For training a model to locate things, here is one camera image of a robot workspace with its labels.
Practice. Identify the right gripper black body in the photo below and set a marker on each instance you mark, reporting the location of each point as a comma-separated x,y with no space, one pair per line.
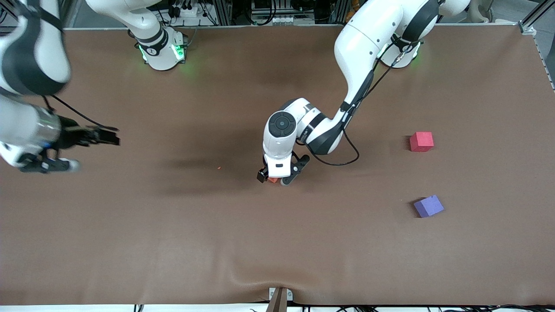
70,135

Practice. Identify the pile of orange bags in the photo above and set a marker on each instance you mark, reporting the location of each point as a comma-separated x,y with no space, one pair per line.
354,5

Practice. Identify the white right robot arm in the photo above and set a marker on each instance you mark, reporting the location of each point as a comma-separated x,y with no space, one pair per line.
21,125

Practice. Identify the white connector row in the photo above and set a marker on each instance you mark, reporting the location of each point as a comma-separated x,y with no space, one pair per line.
286,19

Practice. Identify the red foam block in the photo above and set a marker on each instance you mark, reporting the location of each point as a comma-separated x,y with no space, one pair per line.
421,141

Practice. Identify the silver corner bracket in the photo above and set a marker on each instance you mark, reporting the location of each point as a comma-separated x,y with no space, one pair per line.
527,27

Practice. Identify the brown table mat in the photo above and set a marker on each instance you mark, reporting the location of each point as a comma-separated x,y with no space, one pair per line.
277,238

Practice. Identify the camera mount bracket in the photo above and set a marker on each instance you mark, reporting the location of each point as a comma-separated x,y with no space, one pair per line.
279,299

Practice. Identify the white power strip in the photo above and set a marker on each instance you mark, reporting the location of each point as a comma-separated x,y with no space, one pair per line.
187,12

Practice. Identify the orange foam block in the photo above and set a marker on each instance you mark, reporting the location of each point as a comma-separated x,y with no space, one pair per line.
273,180

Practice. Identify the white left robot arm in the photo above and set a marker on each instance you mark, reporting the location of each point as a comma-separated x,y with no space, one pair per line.
368,39

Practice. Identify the purple foam block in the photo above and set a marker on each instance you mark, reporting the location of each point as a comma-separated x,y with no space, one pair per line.
428,206

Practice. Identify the beige rounded object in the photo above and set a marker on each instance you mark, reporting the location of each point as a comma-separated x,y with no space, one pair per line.
480,11

